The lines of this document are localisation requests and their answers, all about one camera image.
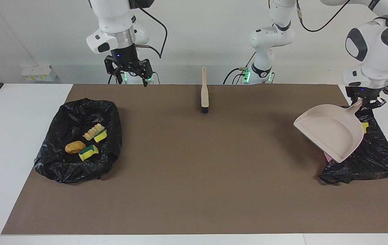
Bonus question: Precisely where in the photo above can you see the black right base cable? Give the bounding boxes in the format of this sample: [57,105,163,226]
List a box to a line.
[108,66,126,85]

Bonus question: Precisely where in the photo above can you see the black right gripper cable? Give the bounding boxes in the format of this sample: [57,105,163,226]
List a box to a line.
[131,0,168,59]

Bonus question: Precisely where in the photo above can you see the cream sponge piece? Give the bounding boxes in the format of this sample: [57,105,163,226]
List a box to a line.
[82,124,106,141]

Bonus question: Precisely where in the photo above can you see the white box on floor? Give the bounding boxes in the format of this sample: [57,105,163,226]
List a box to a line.
[21,65,58,82]

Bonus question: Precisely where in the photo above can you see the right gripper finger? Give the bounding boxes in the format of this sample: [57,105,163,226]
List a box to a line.
[136,59,153,88]
[104,56,119,76]

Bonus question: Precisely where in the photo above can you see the black plastic trash bag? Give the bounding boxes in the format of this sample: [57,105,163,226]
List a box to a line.
[318,106,388,185]
[34,98,123,184]

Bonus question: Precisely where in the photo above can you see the beige plastic dustpan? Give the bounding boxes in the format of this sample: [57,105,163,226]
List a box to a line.
[293,99,365,163]

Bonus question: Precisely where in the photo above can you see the beige hand brush black bristles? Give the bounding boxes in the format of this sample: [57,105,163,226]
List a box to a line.
[200,67,210,114]

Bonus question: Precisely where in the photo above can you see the black base cable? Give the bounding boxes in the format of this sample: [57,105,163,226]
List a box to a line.
[108,66,126,85]
[222,66,249,85]

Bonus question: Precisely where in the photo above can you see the brown table mat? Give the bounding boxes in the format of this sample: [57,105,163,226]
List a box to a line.
[1,84,388,235]

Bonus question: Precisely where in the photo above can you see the black left base cable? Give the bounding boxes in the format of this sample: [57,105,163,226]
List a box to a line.
[222,66,249,85]

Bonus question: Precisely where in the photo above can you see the brown toy bread roll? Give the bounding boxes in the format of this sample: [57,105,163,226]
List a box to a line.
[65,141,87,154]

